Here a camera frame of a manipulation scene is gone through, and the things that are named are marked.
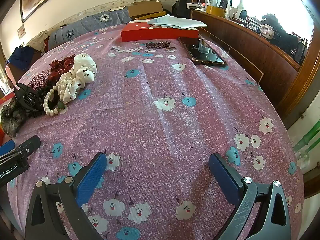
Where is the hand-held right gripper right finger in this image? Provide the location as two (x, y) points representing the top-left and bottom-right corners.
(208, 152), (292, 240)

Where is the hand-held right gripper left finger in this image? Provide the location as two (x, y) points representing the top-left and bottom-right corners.
(25, 152), (108, 240)

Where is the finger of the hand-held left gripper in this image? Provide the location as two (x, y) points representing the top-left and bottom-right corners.
(0, 140), (15, 157)
(11, 135), (41, 158)

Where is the dark sheer scrunchie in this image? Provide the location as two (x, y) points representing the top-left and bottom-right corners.
(0, 97), (28, 138)

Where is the red shallow box tray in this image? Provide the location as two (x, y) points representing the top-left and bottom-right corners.
(0, 90), (16, 140)

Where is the red plaid scrunchie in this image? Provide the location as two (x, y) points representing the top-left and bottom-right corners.
(28, 70), (54, 90)

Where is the dark red dotted scrunchie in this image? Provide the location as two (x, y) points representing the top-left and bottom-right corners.
(49, 54), (77, 82)

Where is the white polka dot scrunchie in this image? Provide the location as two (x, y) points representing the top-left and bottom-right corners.
(58, 53), (97, 104)

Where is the black hair claw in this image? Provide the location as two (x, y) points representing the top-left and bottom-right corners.
(14, 82), (47, 113)

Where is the black scrunchie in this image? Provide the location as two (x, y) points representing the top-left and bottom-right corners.
(30, 85), (60, 118)

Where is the blue clothing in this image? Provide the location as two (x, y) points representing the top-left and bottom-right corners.
(7, 45), (34, 69)

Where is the beige clothing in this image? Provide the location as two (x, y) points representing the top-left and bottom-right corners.
(26, 30), (50, 53)

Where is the black smartphone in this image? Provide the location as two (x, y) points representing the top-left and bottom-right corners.
(178, 37), (226, 67)

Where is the blue quilt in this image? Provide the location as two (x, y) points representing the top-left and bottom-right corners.
(47, 7), (133, 48)

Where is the brown leaf hair clip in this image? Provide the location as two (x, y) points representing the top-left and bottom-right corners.
(145, 41), (172, 48)

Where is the red flat box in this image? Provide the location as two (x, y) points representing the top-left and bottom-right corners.
(120, 21), (200, 42)

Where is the dark figurine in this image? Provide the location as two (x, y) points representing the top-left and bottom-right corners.
(260, 12), (300, 55)

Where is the light blue folded cloth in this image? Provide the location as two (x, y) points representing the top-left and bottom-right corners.
(147, 14), (208, 30)

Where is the yellow box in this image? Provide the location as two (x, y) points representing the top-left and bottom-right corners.
(206, 5), (225, 18)

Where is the cardboard box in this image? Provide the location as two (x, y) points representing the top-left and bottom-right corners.
(128, 0), (164, 20)

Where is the black bag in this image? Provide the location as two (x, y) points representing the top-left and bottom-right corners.
(172, 0), (192, 18)

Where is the clear measuring jug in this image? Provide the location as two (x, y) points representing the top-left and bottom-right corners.
(198, 0), (219, 13)

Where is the pearl bracelet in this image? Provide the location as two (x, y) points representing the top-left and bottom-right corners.
(43, 74), (69, 117)

